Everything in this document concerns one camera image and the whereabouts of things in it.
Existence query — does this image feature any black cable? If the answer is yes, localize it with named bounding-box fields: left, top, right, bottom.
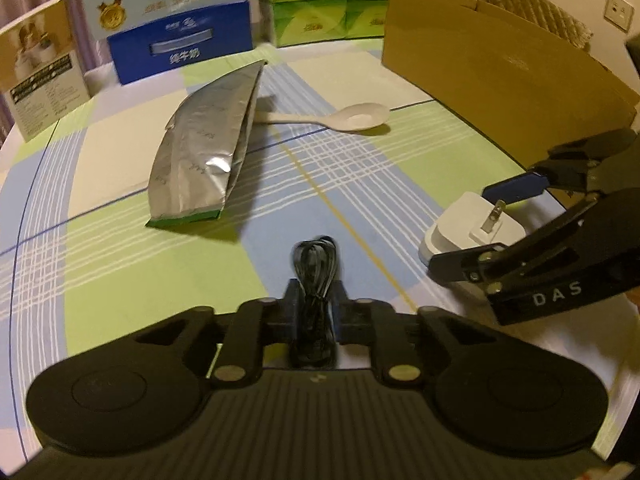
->
left=290, top=235, right=340, bottom=369

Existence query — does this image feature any white power adapter plug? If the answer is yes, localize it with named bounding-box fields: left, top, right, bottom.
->
left=419, top=192, right=526, bottom=266

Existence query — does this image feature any silver foil pouch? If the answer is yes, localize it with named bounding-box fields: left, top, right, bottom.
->
left=146, top=61, right=266, bottom=229

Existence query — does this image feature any white plastic spoon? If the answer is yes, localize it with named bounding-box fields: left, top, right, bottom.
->
left=254, top=103, right=390, bottom=132

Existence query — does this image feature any brown cardboard box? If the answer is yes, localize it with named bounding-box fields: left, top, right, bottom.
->
left=382, top=0, right=639, bottom=167

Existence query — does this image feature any checkered tablecloth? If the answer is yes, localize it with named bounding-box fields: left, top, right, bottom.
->
left=0, top=37, right=632, bottom=461

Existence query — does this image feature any quilted beige chair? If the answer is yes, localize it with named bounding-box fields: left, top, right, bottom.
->
left=482, top=0, right=593, bottom=52

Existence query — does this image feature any dark blue milk carton box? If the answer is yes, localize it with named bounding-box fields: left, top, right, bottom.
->
left=107, top=1, right=253, bottom=84

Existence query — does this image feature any white beige product box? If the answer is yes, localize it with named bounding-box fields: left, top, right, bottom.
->
left=0, top=0, right=90, bottom=141

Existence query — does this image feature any white wall data socket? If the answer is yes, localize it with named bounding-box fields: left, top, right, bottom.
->
left=603, top=0, right=634, bottom=32

